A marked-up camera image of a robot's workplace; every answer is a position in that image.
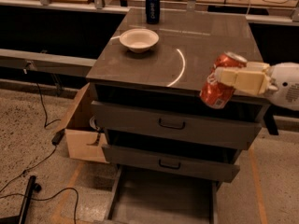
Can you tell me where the grey metal rail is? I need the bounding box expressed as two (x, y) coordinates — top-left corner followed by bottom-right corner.
(0, 49), (95, 77)

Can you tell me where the grey drawer cabinet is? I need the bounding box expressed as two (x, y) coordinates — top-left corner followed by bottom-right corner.
(86, 7), (279, 184)

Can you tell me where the black floor cable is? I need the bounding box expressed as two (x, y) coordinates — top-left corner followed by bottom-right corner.
(0, 187), (79, 224)

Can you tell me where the grey top drawer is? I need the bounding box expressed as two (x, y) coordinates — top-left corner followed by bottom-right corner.
(91, 101), (261, 150)

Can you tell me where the orange soda can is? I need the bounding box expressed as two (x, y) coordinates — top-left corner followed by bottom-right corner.
(200, 51), (247, 109)

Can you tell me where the grey middle drawer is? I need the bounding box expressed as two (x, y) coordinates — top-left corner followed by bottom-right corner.
(102, 144), (240, 183)

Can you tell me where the cardboard box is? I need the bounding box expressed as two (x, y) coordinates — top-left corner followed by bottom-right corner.
(56, 84), (107, 163)

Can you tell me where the blue pepsi can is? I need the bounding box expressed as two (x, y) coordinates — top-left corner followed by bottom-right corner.
(146, 0), (160, 24)

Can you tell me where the black power adapter cable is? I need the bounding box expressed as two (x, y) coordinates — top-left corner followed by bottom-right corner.
(0, 63), (65, 193)

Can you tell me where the white bowl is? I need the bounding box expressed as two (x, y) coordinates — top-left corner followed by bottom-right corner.
(120, 29), (159, 53)

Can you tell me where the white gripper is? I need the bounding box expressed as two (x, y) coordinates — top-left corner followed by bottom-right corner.
(215, 62), (299, 111)

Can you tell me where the grey open bottom drawer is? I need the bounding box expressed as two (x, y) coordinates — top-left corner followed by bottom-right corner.
(104, 165), (219, 224)

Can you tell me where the black stand base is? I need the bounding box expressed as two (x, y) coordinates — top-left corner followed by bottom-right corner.
(0, 175), (41, 224)

